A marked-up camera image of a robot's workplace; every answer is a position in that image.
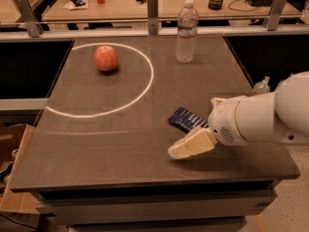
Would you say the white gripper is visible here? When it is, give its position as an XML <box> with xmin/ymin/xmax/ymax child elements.
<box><xmin>168</xmin><ymin>96</ymin><xmax>247</xmax><ymax>160</ymax></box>

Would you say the blue rxbar blueberry wrapper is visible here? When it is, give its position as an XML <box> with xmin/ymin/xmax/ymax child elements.
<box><xmin>168</xmin><ymin>107</ymin><xmax>209</xmax><ymax>132</ymax></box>

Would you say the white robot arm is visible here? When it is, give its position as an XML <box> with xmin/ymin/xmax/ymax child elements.
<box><xmin>168</xmin><ymin>72</ymin><xmax>309</xmax><ymax>160</ymax></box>

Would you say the small clear sanitizer bottle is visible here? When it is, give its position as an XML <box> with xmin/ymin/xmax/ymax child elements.
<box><xmin>253</xmin><ymin>76</ymin><xmax>270</xmax><ymax>95</ymax></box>

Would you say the clear plastic water bottle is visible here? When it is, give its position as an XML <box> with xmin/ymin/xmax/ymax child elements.
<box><xmin>176</xmin><ymin>0</ymin><xmax>199</xmax><ymax>63</ymax></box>

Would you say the black mesh pen cup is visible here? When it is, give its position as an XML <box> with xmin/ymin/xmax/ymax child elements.
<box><xmin>209</xmin><ymin>0</ymin><xmax>224</xmax><ymax>10</ymax></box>

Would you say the red apple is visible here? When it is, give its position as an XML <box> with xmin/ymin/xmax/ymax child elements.
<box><xmin>94</xmin><ymin>45</ymin><xmax>119</xmax><ymax>72</ymax></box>

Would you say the wooden background desk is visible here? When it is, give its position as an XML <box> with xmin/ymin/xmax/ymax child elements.
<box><xmin>42</xmin><ymin>0</ymin><xmax>296</xmax><ymax>23</ymax></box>

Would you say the right metal bracket post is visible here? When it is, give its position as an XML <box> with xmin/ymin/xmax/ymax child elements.
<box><xmin>263</xmin><ymin>0</ymin><xmax>287</xmax><ymax>31</ymax></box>

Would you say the metal bracket post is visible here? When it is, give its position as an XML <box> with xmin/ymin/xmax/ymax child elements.
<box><xmin>147</xmin><ymin>0</ymin><xmax>158</xmax><ymax>35</ymax></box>
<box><xmin>14</xmin><ymin>0</ymin><xmax>42</xmax><ymax>38</ymax></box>
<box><xmin>263</xmin><ymin>0</ymin><xmax>287</xmax><ymax>31</ymax></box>

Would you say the black cable on desk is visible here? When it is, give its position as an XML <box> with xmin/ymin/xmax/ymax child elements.
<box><xmin>228</xmin><ymin>0</ymin><xmax>255</xmax><ymax>13</ymax></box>

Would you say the middle metal bracket post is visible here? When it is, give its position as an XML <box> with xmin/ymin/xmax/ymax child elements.
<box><xmin>147</xmin><ymin>0</ymin><xmax>158</xmax><ymax>35</ymax></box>

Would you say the left metal bracket post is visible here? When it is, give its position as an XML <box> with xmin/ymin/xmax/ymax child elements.
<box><xmin>14</xmin><ymin>0</ymin><xmax>42</xmax><ymax>38</ymax></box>

